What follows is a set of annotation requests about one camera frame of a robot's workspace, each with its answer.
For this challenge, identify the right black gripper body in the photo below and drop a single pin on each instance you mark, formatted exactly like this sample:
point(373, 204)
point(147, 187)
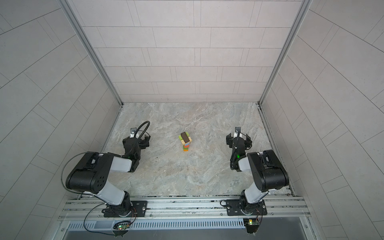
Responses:
point(231, 140)

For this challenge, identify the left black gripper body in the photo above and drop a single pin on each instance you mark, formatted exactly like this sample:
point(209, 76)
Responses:
point(142, 145)

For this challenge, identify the natural tan wood block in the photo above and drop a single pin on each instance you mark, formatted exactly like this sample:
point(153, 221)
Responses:
point(186, 140)

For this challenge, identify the dark brown wood block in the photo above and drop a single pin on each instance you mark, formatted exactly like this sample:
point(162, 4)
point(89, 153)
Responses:
point(185, 134)

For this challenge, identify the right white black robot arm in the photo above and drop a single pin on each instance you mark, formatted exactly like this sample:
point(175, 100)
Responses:
point(267, 171)

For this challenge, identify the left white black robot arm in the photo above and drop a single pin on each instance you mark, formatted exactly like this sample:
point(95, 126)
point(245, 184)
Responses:
point(90, 175)

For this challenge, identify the left green circuit board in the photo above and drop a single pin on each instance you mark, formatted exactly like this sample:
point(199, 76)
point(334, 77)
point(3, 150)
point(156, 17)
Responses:
point(121, 228)

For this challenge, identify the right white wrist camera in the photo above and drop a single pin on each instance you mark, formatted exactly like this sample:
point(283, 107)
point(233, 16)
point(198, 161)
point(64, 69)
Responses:
point(237, 132)

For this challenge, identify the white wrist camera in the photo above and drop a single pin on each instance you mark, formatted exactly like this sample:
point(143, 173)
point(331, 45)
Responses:
point(133, 132)
point(237, 132)

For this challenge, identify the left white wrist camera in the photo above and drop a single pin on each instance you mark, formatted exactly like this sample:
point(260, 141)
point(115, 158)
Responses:
point(133, 132)

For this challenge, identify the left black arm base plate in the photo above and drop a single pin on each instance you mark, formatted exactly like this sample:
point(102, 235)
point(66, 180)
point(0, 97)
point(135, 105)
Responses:
point(138, 209)

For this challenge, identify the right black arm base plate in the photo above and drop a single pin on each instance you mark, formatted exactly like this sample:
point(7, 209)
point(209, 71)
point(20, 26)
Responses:
point(243, 208)

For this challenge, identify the aluminium mounting rail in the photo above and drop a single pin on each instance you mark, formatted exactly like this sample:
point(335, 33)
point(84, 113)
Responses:
point(159, 208)

